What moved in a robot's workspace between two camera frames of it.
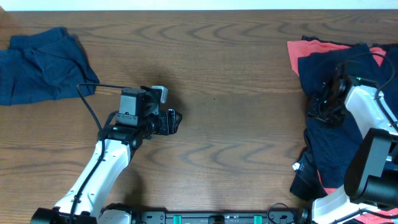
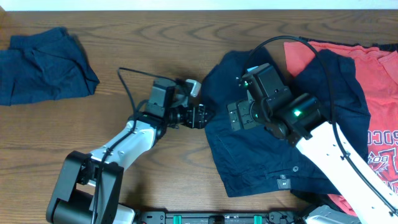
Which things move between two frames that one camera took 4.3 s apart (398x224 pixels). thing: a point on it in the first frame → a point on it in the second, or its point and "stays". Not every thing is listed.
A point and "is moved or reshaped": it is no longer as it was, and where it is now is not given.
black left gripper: [167, 125] → [199, 123]
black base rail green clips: [219, 217] stays
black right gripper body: [328, 110] → [250, 112]
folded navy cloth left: [47, 65] stays
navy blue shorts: [333, 147] is moved or reshaped
